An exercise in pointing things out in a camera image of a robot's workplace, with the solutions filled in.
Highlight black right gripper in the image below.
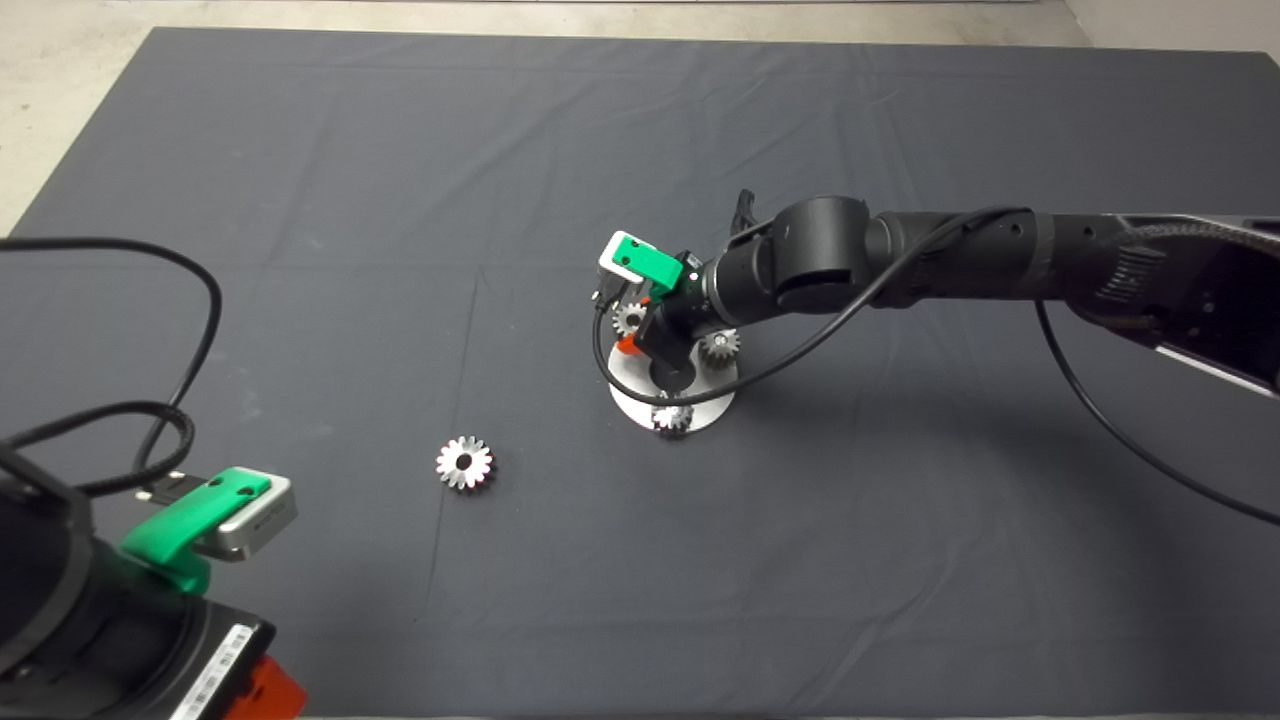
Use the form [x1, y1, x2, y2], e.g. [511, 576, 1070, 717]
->
[615, 285, 723, 376]

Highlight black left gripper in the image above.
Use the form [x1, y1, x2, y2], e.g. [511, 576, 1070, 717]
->
[85, 590, 308, 720]

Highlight large steel gear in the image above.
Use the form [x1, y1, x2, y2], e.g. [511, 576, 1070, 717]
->
[434, 436, 496, 493]

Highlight round metal plate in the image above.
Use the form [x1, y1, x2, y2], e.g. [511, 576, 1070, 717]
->
[608, 340, 739, 435]

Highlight dark grey table cloth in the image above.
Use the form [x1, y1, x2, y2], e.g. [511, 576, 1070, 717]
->
[0, 28, 1280, 719]

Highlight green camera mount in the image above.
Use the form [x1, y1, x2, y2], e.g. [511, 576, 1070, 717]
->
[120, 468, 273, 596]
[612, 233, 686, 299]

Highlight silver camera box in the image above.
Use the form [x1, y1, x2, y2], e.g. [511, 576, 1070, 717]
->
[210, 472, 298, 561]
[598, 232, 641, 286]

